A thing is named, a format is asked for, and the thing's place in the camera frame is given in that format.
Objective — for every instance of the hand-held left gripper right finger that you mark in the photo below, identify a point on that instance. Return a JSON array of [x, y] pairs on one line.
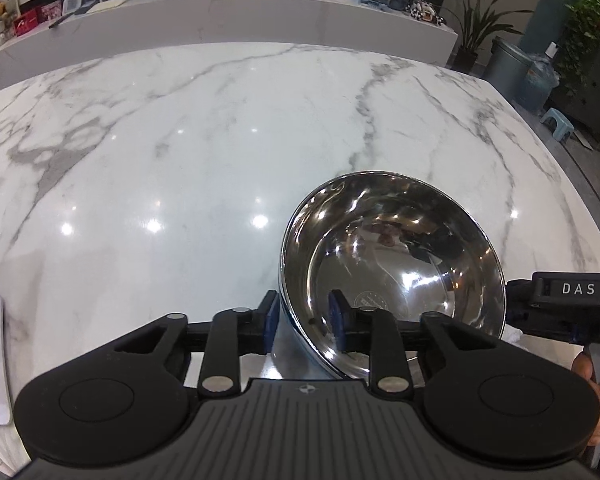
[[337, 322]]

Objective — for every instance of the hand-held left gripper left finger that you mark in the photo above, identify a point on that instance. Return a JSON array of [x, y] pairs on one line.
[[270, 317]]

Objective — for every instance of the white paper towel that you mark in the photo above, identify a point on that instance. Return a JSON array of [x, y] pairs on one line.
[[513, 336]]

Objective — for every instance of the stainless steel bowl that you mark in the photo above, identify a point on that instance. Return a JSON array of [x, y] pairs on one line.
[[410, 270]]

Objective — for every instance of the small blue stool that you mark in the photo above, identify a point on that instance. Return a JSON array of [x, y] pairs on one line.
[[557, 122]]

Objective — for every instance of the dark green cabinet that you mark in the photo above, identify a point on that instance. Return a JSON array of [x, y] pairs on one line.
[[597, 100]]

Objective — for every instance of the blue water jug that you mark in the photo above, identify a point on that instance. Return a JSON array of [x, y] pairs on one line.
[[539, 85]]

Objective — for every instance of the grey trash bin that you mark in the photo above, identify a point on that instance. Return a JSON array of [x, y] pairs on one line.
[[507, 67]]

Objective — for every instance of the green ivy plant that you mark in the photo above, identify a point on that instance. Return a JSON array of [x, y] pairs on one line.
[[587, 25]]

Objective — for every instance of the long white tv cabinet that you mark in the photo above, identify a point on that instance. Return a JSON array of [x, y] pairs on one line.
[[230, 20]]

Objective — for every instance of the long leaf potted plant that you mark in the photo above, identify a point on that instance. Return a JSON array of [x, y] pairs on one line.
[[475, 25]]

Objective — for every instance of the black and white toy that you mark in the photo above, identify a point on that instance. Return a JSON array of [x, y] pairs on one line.
[[425, 10]]

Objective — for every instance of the black remote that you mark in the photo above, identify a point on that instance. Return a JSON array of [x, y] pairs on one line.
[[60, 21]]

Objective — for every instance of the red gift box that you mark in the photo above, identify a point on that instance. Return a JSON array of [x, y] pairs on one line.
[[37, 17]]

